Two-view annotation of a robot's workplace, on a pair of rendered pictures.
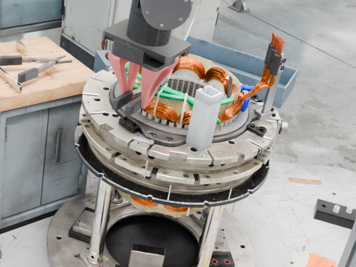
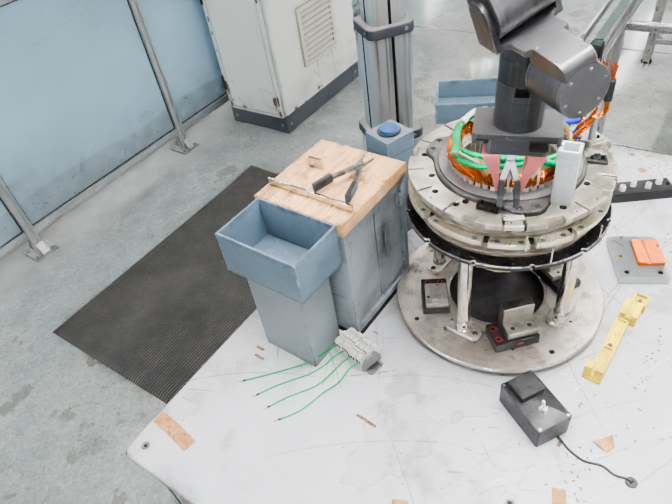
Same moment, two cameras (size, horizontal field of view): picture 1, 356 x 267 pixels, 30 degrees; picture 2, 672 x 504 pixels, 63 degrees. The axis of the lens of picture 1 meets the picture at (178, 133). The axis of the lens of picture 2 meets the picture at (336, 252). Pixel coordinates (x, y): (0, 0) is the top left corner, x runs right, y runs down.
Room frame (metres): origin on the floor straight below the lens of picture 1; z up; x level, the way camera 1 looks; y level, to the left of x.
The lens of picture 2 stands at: (0.25, 0.31, 1.62)
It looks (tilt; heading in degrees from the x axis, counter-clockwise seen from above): 42 degrees down; 359
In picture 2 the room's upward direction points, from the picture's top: 10 degrees counter-clockwise
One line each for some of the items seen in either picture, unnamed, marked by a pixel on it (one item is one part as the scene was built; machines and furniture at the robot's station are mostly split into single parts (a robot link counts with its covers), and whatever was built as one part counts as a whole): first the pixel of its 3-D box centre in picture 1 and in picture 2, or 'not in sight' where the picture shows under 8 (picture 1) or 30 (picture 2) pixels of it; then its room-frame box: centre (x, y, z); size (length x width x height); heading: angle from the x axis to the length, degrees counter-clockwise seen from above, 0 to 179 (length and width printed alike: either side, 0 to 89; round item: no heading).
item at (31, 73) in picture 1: (27, 75); (351, 191); (0.97, 0.26, 1.09); 0.04 x 0.01 x 0.02; 152
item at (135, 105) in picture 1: (134, 105); (516, 193); (0.79, 0.06, 1.17); 0.04 x 0.01 x 0.02; 158
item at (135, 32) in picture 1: (150, 24); (519, 107); (0.81, 0.06, 1.28); 0.10 x 0.07 x 0.07; 67
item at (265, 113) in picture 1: (270, 86); (594, 110); (0.97, -0.13, 1.15); 0.03 x 0.02 x 0.12; 133
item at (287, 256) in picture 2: not in sight; (290, 290); (0.94, 0.39, 0.92); 0.17 x 0.11 x 0.28; 47
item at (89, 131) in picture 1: (99, 139); (455, 228); (0.87, 0.12, 1.05); 0.09 x 0.04 x 0.01; 51
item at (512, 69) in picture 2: not in sight; (529, 58); (0.80, 0.06, 1.34); 0.07 x 0.06 x 0.07; 12
